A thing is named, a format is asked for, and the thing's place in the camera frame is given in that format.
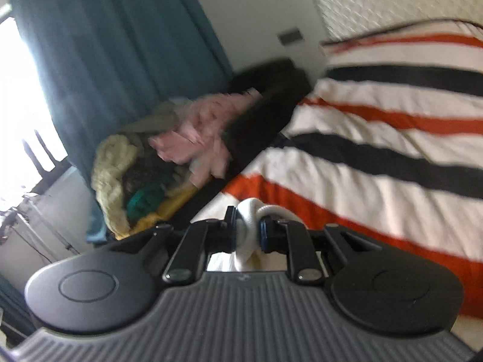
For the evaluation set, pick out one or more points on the dark olive garment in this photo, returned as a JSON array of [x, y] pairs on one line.
[[158, 118]]

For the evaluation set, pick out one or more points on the window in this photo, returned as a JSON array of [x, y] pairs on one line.
[[22, 113]]

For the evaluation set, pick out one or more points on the pink garment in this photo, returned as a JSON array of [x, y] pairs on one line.
[[203, 132]]

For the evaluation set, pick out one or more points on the striped blanket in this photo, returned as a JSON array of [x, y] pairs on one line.
[[377, 120]]

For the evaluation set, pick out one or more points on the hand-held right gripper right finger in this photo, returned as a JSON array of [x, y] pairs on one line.
[[263, 235]]

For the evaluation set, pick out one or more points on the blue curtain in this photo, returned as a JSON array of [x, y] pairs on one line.
[[113, 52], [11, 309]]

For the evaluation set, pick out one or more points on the white padded headboard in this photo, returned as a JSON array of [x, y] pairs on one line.
[[385, 3]]

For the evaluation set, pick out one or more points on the cream ribbed knit garment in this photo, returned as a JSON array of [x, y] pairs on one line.
[[248, 233]]

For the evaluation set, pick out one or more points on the grey wall switch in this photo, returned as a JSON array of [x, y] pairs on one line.
[[290, 36]]

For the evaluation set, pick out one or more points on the black sofa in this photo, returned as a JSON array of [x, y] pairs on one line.
[[264, 101]]

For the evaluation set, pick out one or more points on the yellow garment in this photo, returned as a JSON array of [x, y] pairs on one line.
[[169, 211]]

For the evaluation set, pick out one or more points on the green garment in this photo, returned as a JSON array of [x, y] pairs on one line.
[[145, 201]]

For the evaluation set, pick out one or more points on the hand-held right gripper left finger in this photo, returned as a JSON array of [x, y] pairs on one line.
[[233, 233]]

